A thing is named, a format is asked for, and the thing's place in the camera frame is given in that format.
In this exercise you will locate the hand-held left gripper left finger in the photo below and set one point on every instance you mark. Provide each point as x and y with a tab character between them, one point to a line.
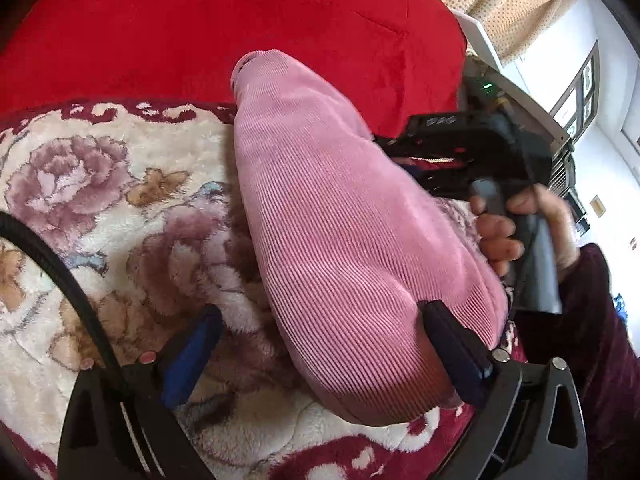
192	355

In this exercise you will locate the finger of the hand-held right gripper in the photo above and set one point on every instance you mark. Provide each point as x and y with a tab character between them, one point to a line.
389	146

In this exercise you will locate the white furniture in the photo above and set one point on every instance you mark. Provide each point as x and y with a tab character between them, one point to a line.
515	90

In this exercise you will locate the floral fleece blanket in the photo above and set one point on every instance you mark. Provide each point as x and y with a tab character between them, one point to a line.
125	220

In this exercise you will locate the dark framed window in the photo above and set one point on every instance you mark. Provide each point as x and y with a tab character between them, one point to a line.
580	90

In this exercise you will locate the person's right hand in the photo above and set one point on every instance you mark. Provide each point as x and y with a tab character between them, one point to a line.
500	240

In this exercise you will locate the red bed sheet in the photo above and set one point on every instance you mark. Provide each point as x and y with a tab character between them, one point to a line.
200	30

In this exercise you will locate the person's right forearm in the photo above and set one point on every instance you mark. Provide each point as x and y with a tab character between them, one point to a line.
600	360

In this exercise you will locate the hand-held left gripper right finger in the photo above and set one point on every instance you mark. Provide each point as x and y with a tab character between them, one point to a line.
450	344

